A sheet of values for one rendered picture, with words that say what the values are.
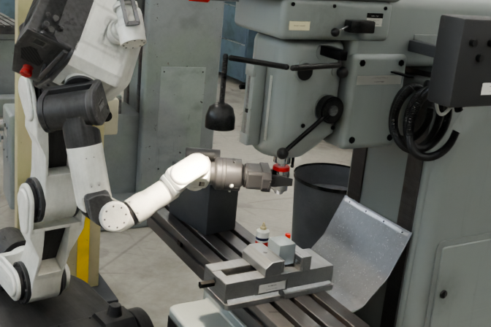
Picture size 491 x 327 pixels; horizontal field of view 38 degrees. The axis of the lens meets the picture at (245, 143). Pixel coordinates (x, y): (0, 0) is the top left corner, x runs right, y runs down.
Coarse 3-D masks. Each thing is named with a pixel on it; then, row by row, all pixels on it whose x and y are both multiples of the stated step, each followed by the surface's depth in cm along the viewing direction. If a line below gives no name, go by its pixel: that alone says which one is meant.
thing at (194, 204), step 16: (192, 192) 229; (208, 192) 222; (224, 192) 226; (176, 208) 238; (192, 208) 230; (208, 208) 223; (224, 208) 228; (192, 224) 231; (208, 224) 225; (224, 224) 230
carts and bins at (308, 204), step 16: (304, 176) 413; (320, 176) 419; (336, 176) 419; (304, 192) 384; (320, 192) 377; (336, 192) 373; (304, 208) 386; (320, 208) 379; (336, 208) 377; (304, 224) 388; (320, 224) 382; (304, 240) 391
